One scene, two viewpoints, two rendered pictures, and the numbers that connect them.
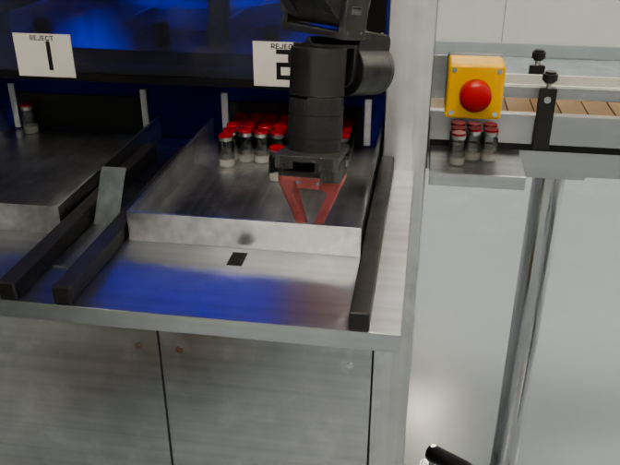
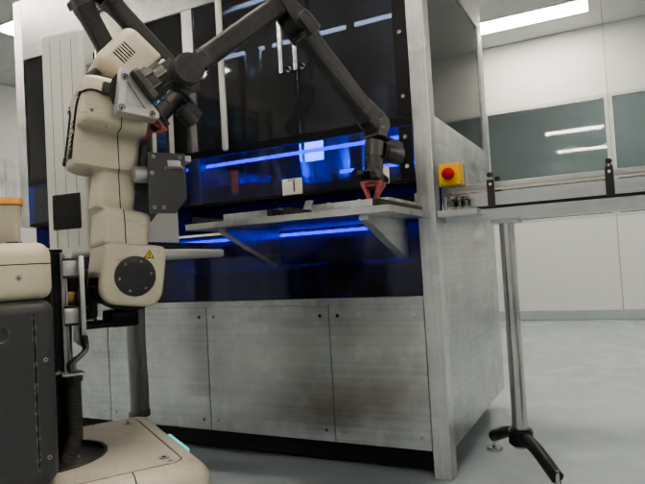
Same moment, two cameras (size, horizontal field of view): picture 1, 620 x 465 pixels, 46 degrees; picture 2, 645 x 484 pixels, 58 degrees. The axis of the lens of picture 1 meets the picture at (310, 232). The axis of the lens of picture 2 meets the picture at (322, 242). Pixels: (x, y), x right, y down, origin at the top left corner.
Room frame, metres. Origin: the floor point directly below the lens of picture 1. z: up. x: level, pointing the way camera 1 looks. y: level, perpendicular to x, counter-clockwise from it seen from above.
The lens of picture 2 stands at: (-1.02, -0.39, 0.73)
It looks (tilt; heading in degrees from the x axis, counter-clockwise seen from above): 2 degrees up; 18
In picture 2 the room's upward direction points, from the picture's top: 3 degrees counter-clockwise
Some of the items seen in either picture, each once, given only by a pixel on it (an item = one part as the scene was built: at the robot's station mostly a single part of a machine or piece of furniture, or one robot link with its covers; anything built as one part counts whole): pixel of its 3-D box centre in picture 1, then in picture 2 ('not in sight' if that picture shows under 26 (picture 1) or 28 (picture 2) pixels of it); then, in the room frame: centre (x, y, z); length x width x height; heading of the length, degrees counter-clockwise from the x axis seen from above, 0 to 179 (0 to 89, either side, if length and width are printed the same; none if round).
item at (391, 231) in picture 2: not in sight; (386, 238); (0.79, -0.02, 0.80); 0.34 x 0.03 x 0.13; 171
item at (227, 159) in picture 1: (226, 149); not in sight; (0.96, 0.12, 0.91); 0.02 x 0.02 x 0.05
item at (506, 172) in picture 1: (474, 162); (462, 213); (1.00, -0.24, 0.87); 0.14 x 0.13 x 0.02; 171
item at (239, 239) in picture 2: not in sight; (251, 248); (0.87, 0.48, 0.80); 0.34 x 0.03 x 0.13; 171
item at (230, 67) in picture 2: not in sight; (244, 68); (1.06, 0.56, 1.51); 0.47 x 0.01 x 0.59; 81
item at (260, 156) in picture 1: (285, 147); not in sight; (0.97, 0.03, 0.91); 0.18 x 0.02 x 0.05; 81
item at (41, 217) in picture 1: (28, 160); (281, 218); (0.93, 0.38, 0.90); 0.34 x 0.26 x 0.04; 171
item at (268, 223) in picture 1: (272, 175); (370, 209); (0.88, 0.05, 0.90); 0.34 x 0.26 x 0.04; 171
